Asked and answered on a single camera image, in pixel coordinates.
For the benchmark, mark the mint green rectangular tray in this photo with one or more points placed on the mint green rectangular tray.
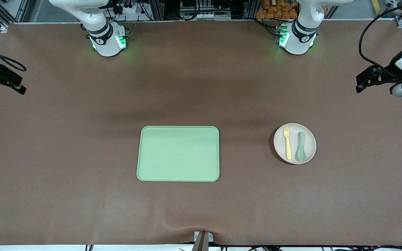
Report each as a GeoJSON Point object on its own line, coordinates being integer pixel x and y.
{"type": "Point", "coordinates": [176, 153]}

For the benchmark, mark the orange packaged goods pile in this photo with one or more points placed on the orange packaged goods pile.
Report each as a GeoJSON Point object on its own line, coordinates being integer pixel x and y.
{"type": "Point", "coordinates": [277, 8]}

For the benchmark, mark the round beige speckled plate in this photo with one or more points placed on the round beige speckled plate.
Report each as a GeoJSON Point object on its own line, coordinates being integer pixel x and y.
{"type": "Point", "coordinates": [309, 146]}

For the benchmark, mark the sage green plastic spoon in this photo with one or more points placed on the sage green plastic spoon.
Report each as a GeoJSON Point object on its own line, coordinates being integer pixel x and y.
{"type": "Point", "coordinates": [301, 150]}

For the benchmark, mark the white power strip with plugs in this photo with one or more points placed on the white power strip with plugs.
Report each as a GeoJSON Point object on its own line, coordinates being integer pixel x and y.
{"type": "Point", "coordinates": [127, 7]}

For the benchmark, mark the grey table edge bracket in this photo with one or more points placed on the grey table edge bracket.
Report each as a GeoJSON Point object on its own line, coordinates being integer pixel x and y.
{"type": "Point", "coordinates": [202, 238]}

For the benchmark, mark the yellow plastic fork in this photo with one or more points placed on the yellow plastic fork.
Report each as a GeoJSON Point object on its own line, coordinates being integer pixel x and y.
{"type": "Point", "coordinates": [288, 146]}

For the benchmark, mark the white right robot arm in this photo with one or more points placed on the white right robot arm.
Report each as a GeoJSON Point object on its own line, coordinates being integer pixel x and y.
{"type": "Point", "coordinates": [106, 42]}

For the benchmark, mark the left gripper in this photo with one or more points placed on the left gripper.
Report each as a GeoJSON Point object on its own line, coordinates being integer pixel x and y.
{"type": "Point", "coordinates": [391, 72]}

